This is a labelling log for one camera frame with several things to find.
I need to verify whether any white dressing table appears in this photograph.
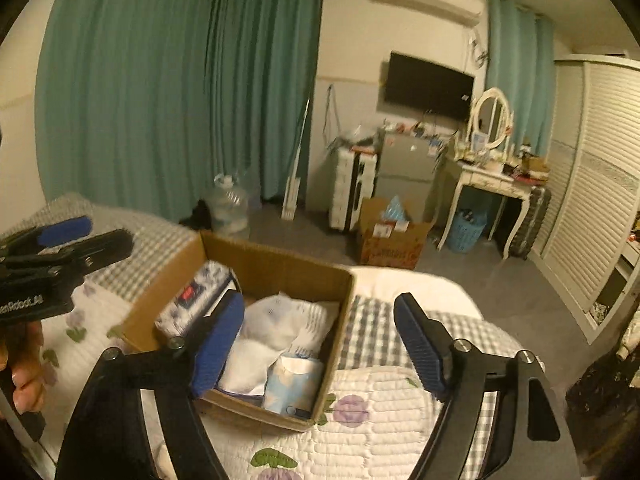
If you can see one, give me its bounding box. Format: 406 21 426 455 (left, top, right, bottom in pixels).
437 152 531 260

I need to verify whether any white hard-shell suitcase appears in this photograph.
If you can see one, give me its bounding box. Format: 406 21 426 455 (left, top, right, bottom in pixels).
328 146 378 233

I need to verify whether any white louvred wardrobe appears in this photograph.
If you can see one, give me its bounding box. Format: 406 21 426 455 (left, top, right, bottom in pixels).
530 55 640 346

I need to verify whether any dark patterned garment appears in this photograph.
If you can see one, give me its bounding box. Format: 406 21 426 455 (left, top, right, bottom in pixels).
565 340 640 416

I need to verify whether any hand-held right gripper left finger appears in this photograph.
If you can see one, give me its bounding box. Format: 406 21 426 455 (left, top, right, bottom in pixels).
54 290 246 480

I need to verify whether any blue floral tissue pack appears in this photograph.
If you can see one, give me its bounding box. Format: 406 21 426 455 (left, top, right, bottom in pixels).
155 260 238 338

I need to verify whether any printed cardboard box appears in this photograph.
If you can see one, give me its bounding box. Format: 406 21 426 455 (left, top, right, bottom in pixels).
359 196 436 271

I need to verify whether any dark hard-shell suitcase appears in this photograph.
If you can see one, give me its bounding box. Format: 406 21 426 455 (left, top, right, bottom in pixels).
515 186 552 261

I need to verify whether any white quilted floral mat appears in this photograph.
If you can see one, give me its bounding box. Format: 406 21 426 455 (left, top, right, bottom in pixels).
40 275 501 480

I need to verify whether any light blue plastic package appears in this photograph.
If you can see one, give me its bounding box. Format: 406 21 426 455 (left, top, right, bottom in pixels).
380 195 413 222

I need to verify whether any light blue soft pack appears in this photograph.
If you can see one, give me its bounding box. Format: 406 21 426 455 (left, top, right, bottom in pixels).
262 352 326 418

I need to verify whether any narrow green curtain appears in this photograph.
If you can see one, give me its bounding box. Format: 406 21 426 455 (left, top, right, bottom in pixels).
207 0 328 201

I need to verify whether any clear water jug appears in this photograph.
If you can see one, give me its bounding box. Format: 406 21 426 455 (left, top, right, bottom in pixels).
212 172 251 233

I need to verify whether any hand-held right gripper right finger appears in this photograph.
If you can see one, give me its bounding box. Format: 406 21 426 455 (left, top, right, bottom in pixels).
393 292 583 480

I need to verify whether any white oval vanity mirror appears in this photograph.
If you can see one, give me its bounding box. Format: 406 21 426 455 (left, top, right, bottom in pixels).
467 87 516 153

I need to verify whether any wide green curtain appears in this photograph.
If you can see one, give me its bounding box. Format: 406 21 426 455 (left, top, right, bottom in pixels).
35 0 221 221

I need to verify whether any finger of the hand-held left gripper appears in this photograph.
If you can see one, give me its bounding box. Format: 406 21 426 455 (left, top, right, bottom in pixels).
0 216 93 258
30 230 135 286

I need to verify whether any blue laundry basket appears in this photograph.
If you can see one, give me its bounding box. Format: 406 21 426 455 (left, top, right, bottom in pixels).
445 207 488 254

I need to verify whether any light teal curtain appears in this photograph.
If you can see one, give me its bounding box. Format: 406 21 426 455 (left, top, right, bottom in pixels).
485 0 556 146

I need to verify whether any small grey fridge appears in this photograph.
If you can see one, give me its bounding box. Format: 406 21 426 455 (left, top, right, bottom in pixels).
375 132 441 201

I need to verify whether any black wall cable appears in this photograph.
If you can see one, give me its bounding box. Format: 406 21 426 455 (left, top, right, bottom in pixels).
323 85 347 151

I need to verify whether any black wall television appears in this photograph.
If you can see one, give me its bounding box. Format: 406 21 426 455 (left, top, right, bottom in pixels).
385 51 476 122

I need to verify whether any person's left hand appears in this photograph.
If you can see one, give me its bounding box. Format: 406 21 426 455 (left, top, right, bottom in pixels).
0 320 48 413

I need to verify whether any white printed plastic bag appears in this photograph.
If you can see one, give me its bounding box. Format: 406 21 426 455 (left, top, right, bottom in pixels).
217 295 341 396

